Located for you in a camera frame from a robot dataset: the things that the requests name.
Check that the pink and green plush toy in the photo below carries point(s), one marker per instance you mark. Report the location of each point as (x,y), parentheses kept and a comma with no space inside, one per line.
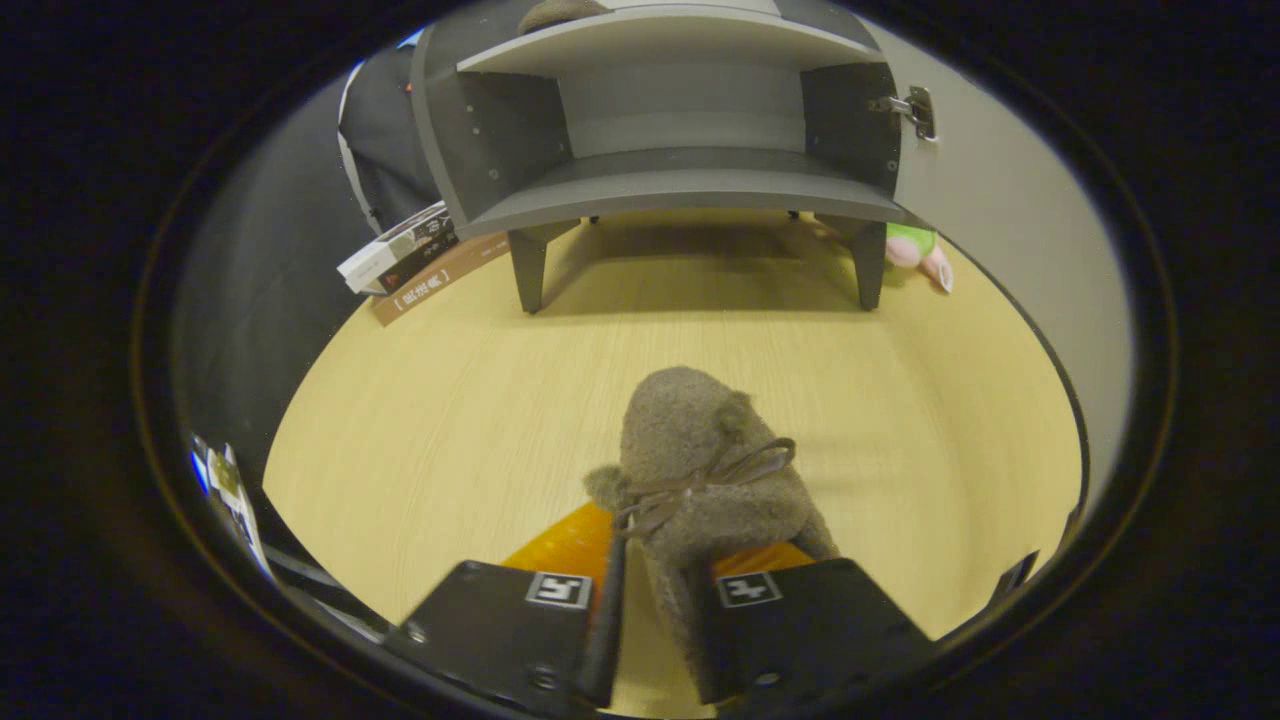
(910,245)

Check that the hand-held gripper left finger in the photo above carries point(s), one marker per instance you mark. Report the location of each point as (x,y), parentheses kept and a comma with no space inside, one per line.
(605,640)

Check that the dark grey shoe cabinet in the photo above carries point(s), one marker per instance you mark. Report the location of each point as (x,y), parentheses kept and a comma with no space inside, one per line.
(680,185)

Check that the blue and white printed card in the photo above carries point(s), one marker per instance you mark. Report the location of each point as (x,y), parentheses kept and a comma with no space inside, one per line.
(225,480)

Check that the small black object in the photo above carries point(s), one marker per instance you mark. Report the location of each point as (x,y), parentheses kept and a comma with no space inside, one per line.
(1015,578)

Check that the dark book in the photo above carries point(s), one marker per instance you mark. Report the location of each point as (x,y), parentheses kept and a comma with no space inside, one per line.
(425,255)

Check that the metal door hinge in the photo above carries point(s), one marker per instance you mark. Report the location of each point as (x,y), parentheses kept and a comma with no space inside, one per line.
(920,110)

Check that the brown book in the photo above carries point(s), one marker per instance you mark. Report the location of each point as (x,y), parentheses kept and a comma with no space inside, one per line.
(440,285)

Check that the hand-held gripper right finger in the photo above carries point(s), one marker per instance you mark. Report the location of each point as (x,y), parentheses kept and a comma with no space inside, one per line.
(810,630)

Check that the black backdrop cloth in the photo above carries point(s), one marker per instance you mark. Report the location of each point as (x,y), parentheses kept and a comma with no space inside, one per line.
(390,150)

